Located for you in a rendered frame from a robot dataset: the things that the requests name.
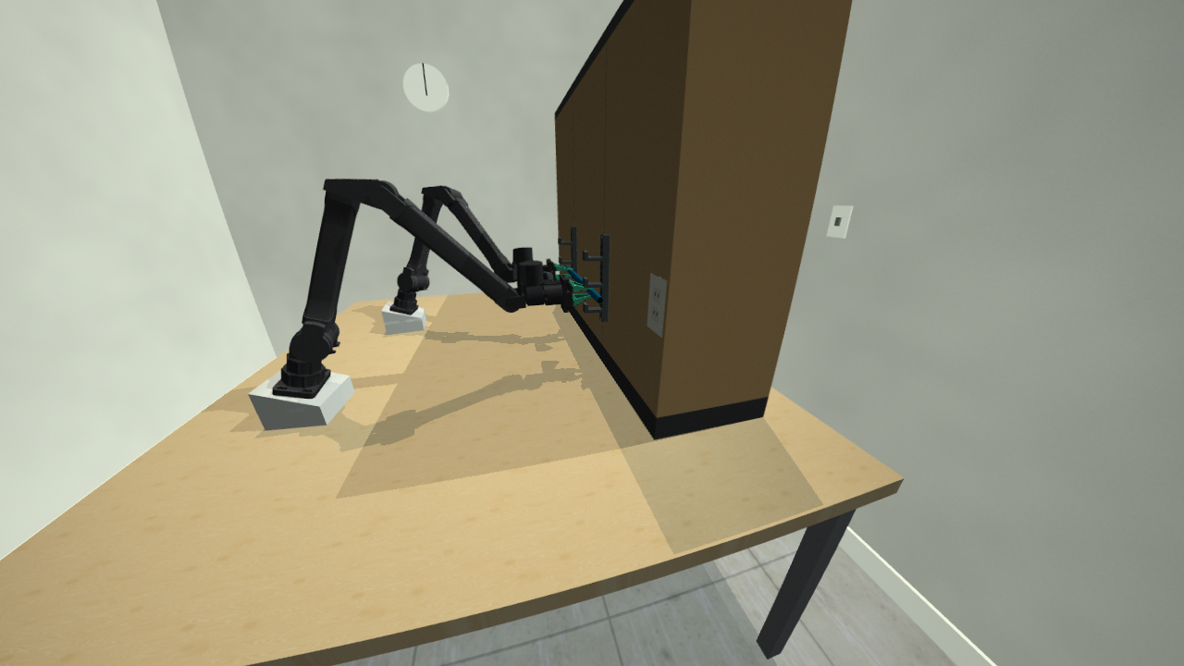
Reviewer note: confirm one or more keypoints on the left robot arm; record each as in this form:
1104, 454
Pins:
415, 274

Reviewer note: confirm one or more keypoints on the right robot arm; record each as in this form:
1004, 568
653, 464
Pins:
304, 375

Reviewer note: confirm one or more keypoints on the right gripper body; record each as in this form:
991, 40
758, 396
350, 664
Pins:
560, 293

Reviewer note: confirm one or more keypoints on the blue bar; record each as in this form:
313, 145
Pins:
592, 293

